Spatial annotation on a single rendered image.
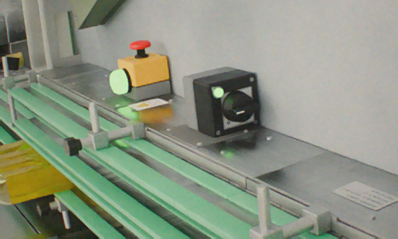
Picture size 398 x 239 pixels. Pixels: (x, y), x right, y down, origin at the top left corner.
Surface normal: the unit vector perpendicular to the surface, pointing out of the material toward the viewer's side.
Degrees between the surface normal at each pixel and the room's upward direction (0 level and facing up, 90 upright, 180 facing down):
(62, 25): 90
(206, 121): 0
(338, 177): 90
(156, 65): 90
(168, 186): 90
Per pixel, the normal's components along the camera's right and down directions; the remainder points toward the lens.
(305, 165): -0.11, -0.96
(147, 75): 0.48, 0.17
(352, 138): -0.87, 0.22
